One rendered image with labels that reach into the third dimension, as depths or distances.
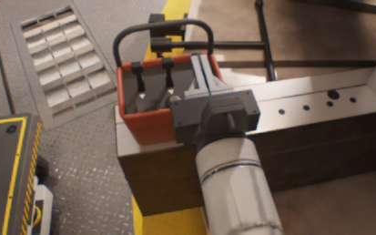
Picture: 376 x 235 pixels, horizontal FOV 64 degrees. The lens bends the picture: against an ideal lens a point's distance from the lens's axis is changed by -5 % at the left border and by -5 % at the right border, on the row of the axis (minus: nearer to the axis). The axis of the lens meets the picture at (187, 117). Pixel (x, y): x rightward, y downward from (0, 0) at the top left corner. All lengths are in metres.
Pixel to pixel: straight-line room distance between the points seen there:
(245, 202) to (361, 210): 0.77
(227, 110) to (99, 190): 1.08
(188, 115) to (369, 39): 1.31
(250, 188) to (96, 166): 1.14
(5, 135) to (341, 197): 1.19
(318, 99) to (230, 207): 0.46
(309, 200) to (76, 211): 0.91
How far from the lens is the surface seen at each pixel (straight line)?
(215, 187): 0.40
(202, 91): 0.51
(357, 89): 0.85
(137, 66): 0.57
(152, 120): 0.57
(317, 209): 1.07
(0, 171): 1.23
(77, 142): 1.57
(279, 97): 0.76
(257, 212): 0.39
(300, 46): 1.50
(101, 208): 1.39
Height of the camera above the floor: 1.25
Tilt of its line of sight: 54 degrees down
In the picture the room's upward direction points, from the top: 2 degrees counter-clockwise
